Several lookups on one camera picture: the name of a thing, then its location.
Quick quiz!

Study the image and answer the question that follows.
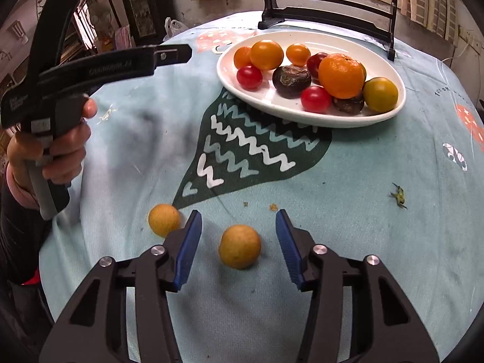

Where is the white wall socket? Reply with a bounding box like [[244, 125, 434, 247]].
[[459, 26, 479, 51]]

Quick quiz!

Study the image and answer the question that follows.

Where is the person's left hand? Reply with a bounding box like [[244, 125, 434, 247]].
[[7, 98, 98, 197]]

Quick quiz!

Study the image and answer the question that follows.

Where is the white oval plate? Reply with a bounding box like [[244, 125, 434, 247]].
[[216, 30, 407, 128]]

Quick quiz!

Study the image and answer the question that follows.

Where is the dark wooden cabinet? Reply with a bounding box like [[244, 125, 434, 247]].
[[115, 0, 175, 39]]

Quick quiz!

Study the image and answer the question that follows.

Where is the person's left forearm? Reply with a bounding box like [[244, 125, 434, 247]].
[[0, 166, 51, 286]]

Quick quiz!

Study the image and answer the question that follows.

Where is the pink cloth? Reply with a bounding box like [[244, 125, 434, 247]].
[[113, 26, 131, 48]]

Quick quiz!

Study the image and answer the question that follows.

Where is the green stem scrap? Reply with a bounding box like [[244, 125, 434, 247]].
[[391, 182, 408, 210]]

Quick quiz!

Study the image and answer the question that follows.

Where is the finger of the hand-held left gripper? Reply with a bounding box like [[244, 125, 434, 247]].
[[151, 44, 193, 77]]

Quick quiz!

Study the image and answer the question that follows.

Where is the dark red cherry tomato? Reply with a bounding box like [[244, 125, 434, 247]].
[[306, 52, 329, 80]]

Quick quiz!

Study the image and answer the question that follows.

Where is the small orange tangerine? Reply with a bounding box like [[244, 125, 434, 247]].
[[233, 46, 253, 69], [250, 40, 284, 71], [286, 43, 312, 66]]

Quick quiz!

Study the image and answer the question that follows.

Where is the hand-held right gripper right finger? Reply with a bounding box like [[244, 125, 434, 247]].
[[275, 209, 441, 363]]

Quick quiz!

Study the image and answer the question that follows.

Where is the round painted screen on stand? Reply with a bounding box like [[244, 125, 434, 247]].
[[258, 0, 401, 61]]

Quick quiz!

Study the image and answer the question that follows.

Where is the light blue printed tablecloth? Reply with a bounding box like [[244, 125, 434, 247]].
[[38, 9, 484, 363]]

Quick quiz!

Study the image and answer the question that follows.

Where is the dark water chestnut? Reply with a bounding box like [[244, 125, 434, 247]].
[[272, 65, 312, 100], [332, 94, 365, 116]]

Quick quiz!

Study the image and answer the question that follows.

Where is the white plastic bag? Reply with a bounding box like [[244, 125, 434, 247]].
[[163, 17, 189, 43]]

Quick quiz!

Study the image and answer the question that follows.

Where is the yellow green tangerine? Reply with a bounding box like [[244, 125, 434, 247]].
[[363, 77, 399, 113]]

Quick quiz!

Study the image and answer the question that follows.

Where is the large orange mandarin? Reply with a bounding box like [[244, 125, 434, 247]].
[[318, 53, 367, 100]]

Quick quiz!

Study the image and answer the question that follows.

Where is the round yellow loquat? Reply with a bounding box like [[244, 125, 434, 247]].
[[148, 204, 182, 238], [218, 224, 262, 270]]

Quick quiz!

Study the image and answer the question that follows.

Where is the white power cable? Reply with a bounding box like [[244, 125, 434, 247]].
[[440, 43, 473, 66]]

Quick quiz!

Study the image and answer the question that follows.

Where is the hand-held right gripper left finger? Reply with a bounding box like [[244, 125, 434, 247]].
[[40, 209, 203, 363]]

